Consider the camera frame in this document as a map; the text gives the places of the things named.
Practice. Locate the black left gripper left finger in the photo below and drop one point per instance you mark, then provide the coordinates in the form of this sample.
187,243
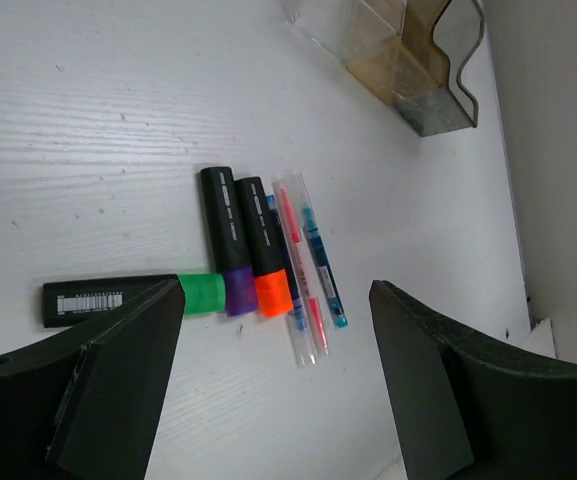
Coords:
86,402

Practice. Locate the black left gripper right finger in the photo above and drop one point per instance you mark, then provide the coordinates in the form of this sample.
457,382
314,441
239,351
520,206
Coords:
467,405

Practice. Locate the green highlighter marker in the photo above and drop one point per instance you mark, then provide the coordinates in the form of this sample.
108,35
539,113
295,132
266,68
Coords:
69,303

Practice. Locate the purple highlighter marker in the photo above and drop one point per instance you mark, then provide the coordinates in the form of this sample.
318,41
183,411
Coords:
228,239

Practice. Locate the pink pen clear cap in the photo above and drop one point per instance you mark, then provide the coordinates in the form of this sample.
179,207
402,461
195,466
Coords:
309,324

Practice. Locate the orange highlighter marker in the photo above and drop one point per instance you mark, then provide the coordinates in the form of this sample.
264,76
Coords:
270,277

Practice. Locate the teal pen clear cap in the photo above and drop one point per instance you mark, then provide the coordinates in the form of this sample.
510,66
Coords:
307,222

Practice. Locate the amber plastic bin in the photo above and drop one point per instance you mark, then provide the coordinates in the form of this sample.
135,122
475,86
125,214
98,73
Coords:
391,49

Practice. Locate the grey smoked plastic bin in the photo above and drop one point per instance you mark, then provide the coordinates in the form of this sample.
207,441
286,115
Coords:
459,32

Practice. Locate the clear plastic bin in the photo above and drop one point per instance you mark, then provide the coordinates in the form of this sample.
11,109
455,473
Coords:
346,29

